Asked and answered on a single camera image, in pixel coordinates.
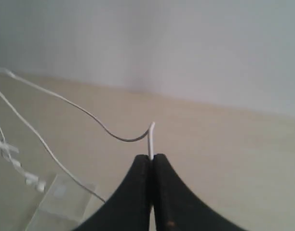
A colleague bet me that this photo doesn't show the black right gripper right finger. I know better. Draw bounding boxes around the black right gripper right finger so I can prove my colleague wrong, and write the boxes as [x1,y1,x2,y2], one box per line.
[152,154,244,231]

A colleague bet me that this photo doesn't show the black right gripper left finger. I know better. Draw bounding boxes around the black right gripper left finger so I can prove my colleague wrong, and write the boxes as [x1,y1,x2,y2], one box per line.
[75,154,151,231]

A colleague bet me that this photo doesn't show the clear plastic storage case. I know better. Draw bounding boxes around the clear plastic storage case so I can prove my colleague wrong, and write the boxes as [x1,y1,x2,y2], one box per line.
[25,174,92,231]

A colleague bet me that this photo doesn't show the white wired earphones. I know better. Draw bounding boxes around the white wired earphones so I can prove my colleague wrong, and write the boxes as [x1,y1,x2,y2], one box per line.
[0,67,155,203]

